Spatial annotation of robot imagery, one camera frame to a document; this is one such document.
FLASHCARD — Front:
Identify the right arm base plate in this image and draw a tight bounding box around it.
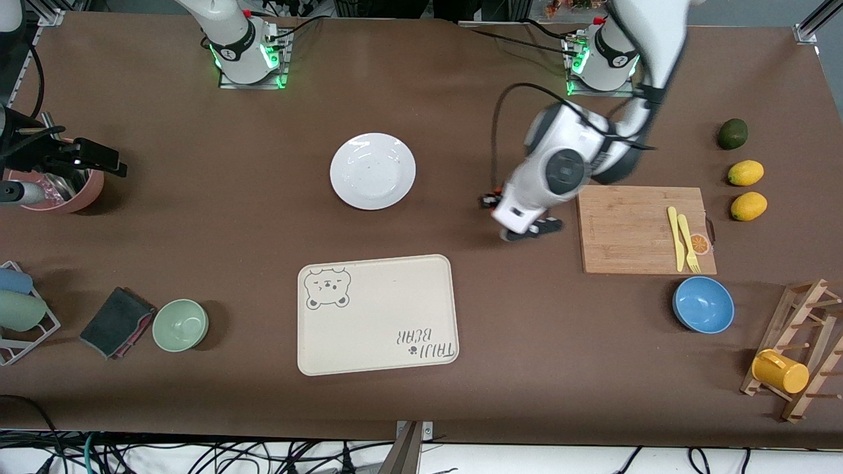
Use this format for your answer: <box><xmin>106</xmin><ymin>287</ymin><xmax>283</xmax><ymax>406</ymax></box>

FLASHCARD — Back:
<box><xmin>217</xmin><ymin>30</ymin><xmax>292</xmax><ymax>90</ymax></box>

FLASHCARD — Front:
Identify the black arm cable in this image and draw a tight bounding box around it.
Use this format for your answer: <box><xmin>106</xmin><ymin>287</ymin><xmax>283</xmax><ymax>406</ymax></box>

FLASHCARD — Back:
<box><xmin>491</xmin><ymin>82</ymin><xmax>659</xmax><ymax>195</ymax></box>
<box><xmin>20</xmin><ymin>36</ymin><xmax>43</xmax><ymax>122</ymax></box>

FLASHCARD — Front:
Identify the green bowl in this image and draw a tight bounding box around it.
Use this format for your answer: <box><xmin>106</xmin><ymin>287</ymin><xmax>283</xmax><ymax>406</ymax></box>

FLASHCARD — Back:
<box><xmin>152</xmin><ymin>299</ymin><xmax>209</xmax><ymax>353</ymax></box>

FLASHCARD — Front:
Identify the yellow plastic knife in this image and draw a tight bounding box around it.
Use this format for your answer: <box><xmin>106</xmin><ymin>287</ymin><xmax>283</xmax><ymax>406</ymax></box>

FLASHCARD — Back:
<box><xmin>667</xmin><ymin>206</ymin><xmax>686</xmax><ymax>273</ymax></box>

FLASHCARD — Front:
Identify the yellow lemon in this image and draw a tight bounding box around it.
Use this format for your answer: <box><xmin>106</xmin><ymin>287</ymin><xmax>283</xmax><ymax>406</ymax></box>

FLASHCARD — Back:
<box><xmin>730</xmin><ymin>192</ymin><xmax>769</xmax><ymax>222</ymax></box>
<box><xmin>728</xmin><ymin>160</ymin><xmax>765</xmax><ymax>187</ymax></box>

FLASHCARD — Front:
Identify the cream bear print tray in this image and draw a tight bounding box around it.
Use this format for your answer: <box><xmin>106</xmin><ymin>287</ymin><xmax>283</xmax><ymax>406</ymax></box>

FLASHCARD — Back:
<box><xmin>297</xmin><ymin>254</ymin><xmax>459</xmax><ymax>377</ymax></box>

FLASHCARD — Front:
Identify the pale green cup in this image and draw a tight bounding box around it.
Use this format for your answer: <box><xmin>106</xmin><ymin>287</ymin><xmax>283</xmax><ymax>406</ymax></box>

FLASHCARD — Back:
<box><xmin>0</xmin><ymin>290</ymin><xmax>48</xmax><ymax>332</ymax></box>

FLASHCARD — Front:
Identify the blue bowl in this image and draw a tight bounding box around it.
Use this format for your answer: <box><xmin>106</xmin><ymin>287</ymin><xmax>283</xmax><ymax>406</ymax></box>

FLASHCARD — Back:
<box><xmin>672</xmin><ymin>276</ymin><xmax>735</xmax><ymax>334</ymax></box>

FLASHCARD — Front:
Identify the blue cup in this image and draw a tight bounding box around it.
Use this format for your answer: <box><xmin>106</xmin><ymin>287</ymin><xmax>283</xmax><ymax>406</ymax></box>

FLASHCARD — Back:
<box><xmin>0</xmin><ymin>268</ymin><xmax>34</xmax><ymax>295</ymax></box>

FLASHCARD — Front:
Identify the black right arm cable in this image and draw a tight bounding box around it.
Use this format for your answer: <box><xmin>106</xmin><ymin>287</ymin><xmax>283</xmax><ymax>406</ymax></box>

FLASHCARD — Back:
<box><xmin>20</xmin><ymin>36</ymin><xmax>43</xmax><ymax>122</ymax></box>

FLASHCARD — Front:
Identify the dark folded cloth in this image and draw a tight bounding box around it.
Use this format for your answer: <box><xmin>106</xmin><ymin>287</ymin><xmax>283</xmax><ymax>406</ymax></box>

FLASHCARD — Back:
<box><xmin>80</xmin><ymin>286</ymin><xmax>157</xmax><ymax>360</ymax></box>

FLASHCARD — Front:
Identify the yellow cup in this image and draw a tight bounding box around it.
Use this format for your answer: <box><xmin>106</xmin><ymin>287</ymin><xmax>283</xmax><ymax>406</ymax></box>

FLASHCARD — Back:
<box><xmin>751</xmin><ymin>349</ymin><xmax>810</xmax><ymax>394</ymax></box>

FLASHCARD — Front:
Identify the wooden cup rack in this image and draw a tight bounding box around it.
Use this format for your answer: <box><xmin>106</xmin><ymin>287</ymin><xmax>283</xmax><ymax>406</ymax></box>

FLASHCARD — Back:
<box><xmin>740</xmin><ymin>278</ymin><xmax>843</xmax><ymax>423</ymax></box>

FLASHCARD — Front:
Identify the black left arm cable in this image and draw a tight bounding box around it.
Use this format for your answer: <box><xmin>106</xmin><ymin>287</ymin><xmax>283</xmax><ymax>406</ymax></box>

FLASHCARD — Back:
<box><xmin>491</xmin><ymin>82</ymin><xmax>659</xmax><ymax>195</ymax></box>

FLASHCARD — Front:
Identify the pink bowl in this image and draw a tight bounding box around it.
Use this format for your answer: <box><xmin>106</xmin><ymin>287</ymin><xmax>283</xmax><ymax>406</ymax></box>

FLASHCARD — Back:
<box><xmin>8</xmin><ymin>168</ymin><xmax>106</xmax><ymax>215</ymax></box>

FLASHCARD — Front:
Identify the white wire rack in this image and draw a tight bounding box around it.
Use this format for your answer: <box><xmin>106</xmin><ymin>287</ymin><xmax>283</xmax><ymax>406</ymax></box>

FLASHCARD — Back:
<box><xmin>0</xmin><ymin>261</ymin><xmax>61</xmax><ymax>367</ymax></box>

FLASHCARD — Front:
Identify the white round plate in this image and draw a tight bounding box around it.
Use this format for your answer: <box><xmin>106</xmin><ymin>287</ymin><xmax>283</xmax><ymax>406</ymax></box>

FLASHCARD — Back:
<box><xmin>330</xmin><ymin>133</ymin><xmax>417</xmax><ymax>211</ymax></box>

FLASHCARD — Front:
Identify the wooden cutting board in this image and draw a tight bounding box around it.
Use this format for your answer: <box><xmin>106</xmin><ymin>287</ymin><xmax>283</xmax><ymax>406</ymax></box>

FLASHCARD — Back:
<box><xmin>576</xmin><ymin>185</ymin><xmax>717</xmax><ymax>275</ymax></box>

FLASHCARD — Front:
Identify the dark green avocado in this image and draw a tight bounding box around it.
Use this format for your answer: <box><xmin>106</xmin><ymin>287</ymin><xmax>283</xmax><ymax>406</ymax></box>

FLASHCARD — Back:
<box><xmin>717</xmin><ymin>118</ymin><xmax>749</xmax><ymax>150</ymax></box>

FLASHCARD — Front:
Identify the yellow plastic fork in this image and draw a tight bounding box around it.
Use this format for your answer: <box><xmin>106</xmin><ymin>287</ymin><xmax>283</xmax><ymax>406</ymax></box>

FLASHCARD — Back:
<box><xmin>677</xmin><ymin>214</ymin><xmax>701</xmax><ymax>274</ymax></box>

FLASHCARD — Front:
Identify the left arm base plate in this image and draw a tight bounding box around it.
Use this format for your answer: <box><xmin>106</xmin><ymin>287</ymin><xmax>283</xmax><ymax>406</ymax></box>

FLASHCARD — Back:
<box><xmin>565</xmin><ymin>36</ymin><xmax>636</xmax><ymax>98</ymax></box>

